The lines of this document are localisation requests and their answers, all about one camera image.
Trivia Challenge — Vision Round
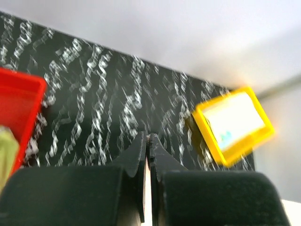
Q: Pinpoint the red plastic bin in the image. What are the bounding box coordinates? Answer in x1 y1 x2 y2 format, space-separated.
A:
0 68 47 174

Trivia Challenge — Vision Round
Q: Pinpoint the yellow plastic tray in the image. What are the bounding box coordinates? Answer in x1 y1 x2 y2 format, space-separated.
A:
192 87 275 167

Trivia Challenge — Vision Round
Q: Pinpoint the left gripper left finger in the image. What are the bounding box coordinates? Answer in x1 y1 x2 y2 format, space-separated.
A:
0 131 147 226

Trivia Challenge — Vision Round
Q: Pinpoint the yellow green towel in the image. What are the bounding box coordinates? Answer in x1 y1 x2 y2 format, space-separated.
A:
203 92 265 152

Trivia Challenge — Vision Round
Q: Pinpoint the olive yellow towel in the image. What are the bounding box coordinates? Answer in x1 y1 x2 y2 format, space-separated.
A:
0 125 19 191

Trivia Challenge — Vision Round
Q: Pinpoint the right aluminium frame post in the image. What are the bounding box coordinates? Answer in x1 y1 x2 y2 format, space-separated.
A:
257 74 301 101

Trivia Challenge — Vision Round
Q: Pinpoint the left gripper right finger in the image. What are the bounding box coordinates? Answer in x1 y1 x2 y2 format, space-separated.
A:
149 134 290 226

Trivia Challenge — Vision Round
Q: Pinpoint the pink towel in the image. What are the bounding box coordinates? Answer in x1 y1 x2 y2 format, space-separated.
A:
118 161 153 226

